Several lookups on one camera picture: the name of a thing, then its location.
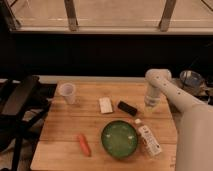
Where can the clear plastic cup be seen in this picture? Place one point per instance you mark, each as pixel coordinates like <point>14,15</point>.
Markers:
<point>68,92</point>

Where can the white rectangular block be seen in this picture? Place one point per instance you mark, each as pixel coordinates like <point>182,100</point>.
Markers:
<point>105,105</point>

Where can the round glass container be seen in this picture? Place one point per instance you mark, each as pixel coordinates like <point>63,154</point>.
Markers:
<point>191,81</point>

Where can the green bowl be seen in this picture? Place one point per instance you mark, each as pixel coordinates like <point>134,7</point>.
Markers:
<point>119,139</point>

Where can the black eraser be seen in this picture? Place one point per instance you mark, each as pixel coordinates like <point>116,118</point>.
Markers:
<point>127,108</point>

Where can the black office chair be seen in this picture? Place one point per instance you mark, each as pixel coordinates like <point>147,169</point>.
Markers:
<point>20,109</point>

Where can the orange carrot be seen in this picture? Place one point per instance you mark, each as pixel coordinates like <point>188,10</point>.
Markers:
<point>84,145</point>

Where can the translucent yellowish end tool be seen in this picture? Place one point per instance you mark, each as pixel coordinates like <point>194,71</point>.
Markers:
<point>150,101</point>

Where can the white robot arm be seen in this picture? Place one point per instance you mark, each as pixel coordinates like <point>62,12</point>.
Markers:
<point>195,138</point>

